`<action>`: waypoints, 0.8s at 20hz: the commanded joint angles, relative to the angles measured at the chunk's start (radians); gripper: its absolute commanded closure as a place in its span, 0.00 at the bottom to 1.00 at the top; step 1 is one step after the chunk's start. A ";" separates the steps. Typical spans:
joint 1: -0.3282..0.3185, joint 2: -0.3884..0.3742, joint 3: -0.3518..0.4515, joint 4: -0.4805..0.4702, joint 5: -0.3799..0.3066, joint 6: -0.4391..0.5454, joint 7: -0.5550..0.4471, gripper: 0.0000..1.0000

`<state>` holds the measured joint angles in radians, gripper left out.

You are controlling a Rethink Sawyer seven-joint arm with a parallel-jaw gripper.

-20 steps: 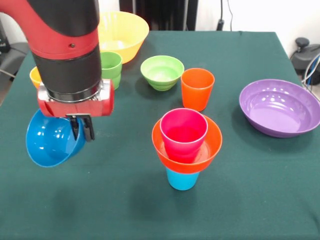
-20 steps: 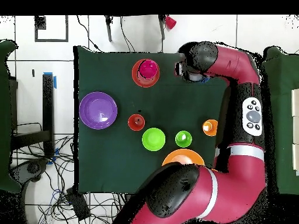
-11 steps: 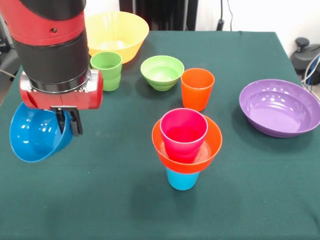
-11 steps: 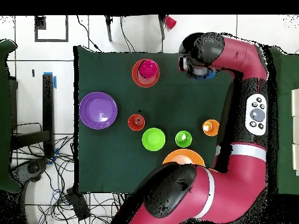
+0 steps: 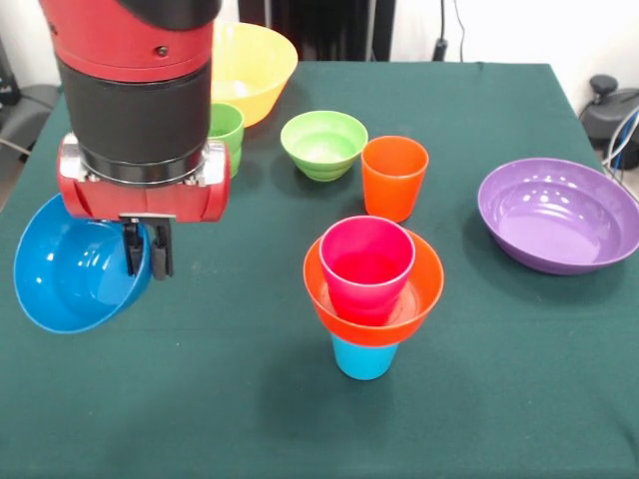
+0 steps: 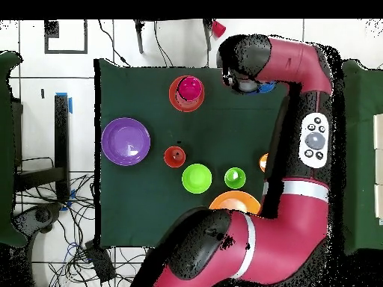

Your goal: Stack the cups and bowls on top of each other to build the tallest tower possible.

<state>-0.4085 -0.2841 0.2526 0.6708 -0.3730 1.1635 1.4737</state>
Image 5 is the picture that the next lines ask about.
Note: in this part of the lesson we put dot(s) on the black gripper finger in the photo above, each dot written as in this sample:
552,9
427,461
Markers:
162,254
134,249

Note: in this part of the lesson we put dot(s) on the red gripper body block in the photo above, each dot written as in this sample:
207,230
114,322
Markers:
150,202

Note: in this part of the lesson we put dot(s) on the blue bowl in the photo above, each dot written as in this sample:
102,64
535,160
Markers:
65,279

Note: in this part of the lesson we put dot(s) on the pink cup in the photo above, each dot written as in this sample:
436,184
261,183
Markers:
364,294

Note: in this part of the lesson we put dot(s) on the orange bowl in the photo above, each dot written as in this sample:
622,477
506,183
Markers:
369,332

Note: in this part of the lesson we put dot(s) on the light blue cup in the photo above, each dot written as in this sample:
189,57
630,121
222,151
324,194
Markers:
364,361

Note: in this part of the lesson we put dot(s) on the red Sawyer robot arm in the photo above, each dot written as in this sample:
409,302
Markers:
135,115

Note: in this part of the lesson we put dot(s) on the green cup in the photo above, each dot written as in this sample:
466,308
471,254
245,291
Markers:
227,130

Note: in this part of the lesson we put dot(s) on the gray black machine base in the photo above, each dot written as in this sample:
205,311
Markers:
25,120
609,115

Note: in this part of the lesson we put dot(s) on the large yellow bowl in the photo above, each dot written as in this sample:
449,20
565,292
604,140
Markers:
249,65

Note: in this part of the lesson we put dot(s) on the green bowl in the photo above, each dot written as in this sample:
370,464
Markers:
324,164

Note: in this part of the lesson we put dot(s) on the orange cup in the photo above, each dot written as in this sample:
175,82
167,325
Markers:
392,194

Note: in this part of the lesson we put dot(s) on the dark green tablecloth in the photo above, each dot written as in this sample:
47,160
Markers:
449,399

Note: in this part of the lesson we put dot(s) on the purple bowl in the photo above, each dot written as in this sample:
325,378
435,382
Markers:
549,224

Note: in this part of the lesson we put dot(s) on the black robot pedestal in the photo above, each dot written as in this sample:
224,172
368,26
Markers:
324,25

